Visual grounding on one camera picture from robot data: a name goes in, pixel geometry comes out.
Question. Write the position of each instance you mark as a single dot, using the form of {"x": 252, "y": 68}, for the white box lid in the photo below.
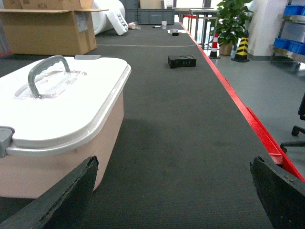
{"x": 57, "y": 104}

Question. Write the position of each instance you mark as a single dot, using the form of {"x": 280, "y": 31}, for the black rectangular device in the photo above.
{"x": 177, "y": 61}

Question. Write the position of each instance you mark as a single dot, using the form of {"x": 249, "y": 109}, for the grey plastic crate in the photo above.
{"x": 150, "y": 16}

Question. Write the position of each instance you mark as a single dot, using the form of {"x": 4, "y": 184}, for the white foam roll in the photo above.
{"x": 113, "y": 17}

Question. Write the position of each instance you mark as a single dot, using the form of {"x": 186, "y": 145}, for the yellow black striped cone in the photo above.
{"x": 241, "y": 54}

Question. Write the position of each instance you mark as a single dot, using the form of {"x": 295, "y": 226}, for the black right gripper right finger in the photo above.
{"x": 281, "y": 194}

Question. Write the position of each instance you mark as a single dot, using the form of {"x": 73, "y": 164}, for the steel shelf with blue bins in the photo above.
{"x": 289, "y": 43}

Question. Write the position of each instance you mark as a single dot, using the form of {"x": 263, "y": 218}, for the brown cardboard box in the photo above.
{"x": 49, "y": 27}

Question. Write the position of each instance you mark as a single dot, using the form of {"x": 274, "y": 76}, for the red white traffic cone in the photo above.
{"x": 214, "y": 48}

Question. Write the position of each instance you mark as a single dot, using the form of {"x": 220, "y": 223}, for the pink plastic storage box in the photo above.
{"x": 29, "y": 176}

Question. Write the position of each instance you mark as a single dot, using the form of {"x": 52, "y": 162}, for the white paper cup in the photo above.
{"x": 164, "y": 24}

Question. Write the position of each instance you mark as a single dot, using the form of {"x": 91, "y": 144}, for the green potted plant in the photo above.
{"x": 232, "y": 16}

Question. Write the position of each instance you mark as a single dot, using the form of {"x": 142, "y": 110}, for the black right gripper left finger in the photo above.
{"x": 63, "y": 205}

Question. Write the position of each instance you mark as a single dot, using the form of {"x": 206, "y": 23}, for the black office chair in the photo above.
{"x": 296, "y": 129}

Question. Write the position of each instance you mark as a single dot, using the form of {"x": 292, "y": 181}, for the red metal table frame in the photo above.
{"x": 272, "y": 147}

